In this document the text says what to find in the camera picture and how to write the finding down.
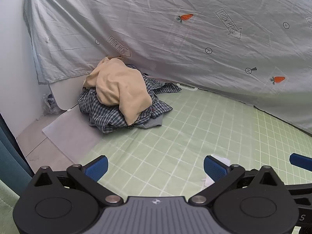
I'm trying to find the beige long-sleeve shirt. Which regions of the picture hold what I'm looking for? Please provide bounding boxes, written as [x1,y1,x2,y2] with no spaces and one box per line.
[83,56,153,125]

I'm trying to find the grey printed sheet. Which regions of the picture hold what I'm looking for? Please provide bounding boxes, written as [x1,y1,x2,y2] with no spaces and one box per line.
[23,0,312,136]

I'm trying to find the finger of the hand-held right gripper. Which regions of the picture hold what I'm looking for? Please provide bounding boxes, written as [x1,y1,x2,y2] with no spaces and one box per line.
[290,153,312,172]

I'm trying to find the teal curtain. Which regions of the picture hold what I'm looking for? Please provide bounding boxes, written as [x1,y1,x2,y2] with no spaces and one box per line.
[0,113,35,196]

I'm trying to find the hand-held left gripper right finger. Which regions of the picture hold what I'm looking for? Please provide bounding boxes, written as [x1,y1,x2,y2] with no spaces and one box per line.
[188,155,285,207]

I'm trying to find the large white tape patch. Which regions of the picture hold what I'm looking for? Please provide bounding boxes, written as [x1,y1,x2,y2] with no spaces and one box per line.
[211,153,232,168]

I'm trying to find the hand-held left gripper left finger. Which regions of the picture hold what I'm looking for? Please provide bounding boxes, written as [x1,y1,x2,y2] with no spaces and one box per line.
[30,155,125,207]

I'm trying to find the blue plaid shirt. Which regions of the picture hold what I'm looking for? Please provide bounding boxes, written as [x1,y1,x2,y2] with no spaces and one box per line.
[78,65,182,134]

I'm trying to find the white board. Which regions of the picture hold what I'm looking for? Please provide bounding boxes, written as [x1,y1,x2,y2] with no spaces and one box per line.
[48,78,85,113]

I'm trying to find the crumpled plastic bag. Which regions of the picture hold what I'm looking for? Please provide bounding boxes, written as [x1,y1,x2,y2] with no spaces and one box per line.
[41,93,59,115]

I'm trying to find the green checked bedsheet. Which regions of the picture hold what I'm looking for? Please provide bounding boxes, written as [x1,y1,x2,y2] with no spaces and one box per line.
[73,86,312,234]

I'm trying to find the green fuzzy cloth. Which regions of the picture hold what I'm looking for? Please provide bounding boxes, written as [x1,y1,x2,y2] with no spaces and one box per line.
[0,180,20,234]

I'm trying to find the translucent plastic sheet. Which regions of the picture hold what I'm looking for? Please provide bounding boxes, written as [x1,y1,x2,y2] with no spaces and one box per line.
[42,113,115,163]

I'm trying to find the grey garment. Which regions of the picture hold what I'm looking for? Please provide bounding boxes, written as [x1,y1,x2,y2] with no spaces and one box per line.
[136,115,164,129]

